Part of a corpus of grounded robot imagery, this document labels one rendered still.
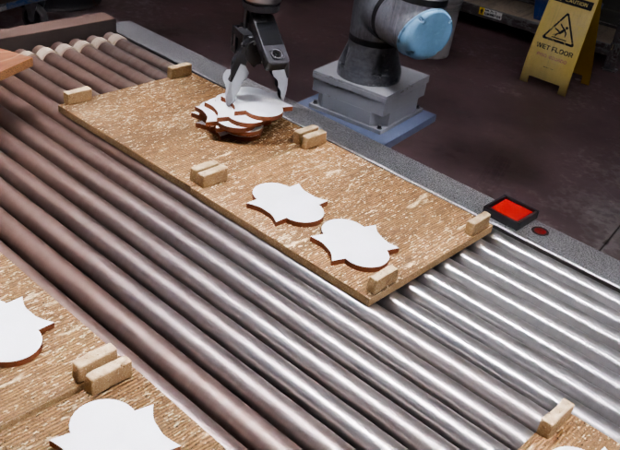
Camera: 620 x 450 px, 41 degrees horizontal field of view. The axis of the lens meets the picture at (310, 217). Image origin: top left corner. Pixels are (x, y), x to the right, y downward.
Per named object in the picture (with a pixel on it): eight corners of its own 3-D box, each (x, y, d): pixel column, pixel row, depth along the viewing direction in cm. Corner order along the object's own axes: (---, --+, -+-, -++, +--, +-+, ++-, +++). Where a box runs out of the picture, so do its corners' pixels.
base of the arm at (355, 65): (354, 57, 203) (360, 18, 198) (410, 75, 198) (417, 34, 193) (325, 74, 192) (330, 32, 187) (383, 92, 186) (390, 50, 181)
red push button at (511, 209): (504, 204, 158) (506, 198, 157) (531, 218, 155) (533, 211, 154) (487, 214, 154) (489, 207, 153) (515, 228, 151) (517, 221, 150)
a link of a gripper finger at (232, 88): (220, 97, 167) (243, 57, 165) (231, 109, 163) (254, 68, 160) (207, 91, 165) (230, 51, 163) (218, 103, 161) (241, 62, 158)
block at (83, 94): (87, 97, 172) (87, 85, 170) (92, 100, 171) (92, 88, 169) (63, 103, 168) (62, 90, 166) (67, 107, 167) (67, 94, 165)
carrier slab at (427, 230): (322, 145, 169) (323, 138, 168) (491, 232, 147) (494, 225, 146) (190, 195, 146) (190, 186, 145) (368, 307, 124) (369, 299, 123)
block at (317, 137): (319, 139, 168) (321, 127, 166) (327, 143, 167) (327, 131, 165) (299, 147, 164) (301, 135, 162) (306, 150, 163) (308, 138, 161)
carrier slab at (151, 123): (190, 77, 191) (190, 71, 191) (321, 144, 170) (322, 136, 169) (57, 112, 168) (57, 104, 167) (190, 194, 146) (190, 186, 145)
